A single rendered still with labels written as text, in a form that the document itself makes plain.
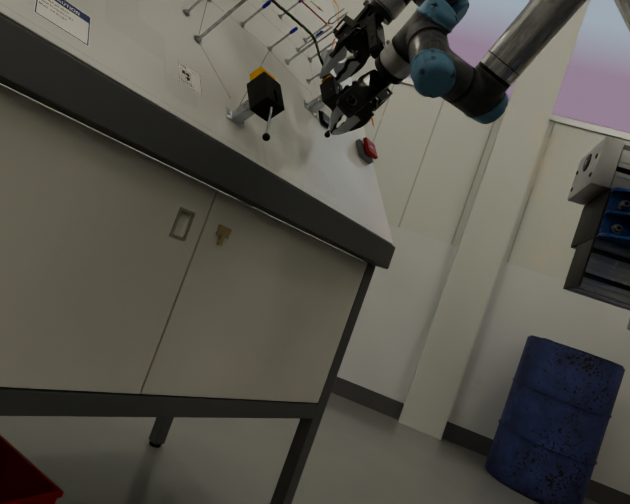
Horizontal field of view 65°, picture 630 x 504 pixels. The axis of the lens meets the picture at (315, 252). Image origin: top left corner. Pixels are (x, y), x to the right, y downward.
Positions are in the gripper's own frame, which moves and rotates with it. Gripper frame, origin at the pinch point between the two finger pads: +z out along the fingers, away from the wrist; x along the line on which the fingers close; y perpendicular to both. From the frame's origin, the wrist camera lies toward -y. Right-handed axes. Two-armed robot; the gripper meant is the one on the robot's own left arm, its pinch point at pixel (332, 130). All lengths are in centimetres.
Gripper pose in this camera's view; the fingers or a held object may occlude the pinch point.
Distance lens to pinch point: 118.5
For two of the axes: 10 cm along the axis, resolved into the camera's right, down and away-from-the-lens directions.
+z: -5.4, 4.6, 7.1
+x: -6.8, -7.3, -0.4
